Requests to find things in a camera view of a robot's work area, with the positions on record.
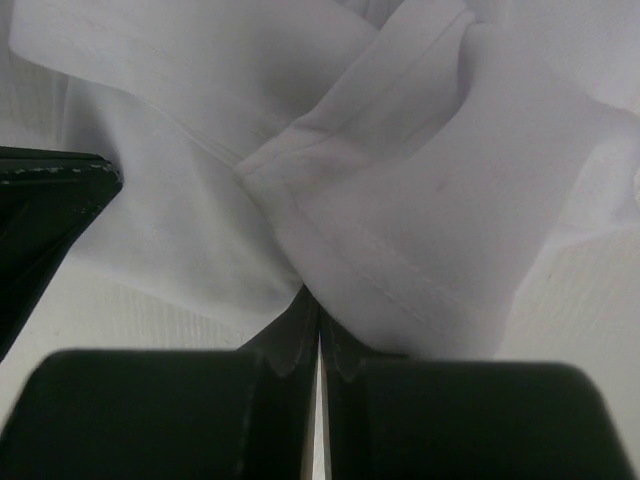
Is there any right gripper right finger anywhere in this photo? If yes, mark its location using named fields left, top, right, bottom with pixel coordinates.
left=320, top=314, right=634, bottom=479

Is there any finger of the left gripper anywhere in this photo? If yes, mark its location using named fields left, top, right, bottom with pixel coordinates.
left=1, top=146, right=123, bottom=357

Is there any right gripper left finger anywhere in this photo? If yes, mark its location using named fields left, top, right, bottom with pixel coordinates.
left=1, top=294, right=318, bottom=479

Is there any white t-shirt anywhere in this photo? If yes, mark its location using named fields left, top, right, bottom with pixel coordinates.
left=8, top=1, right=639, bottom=359

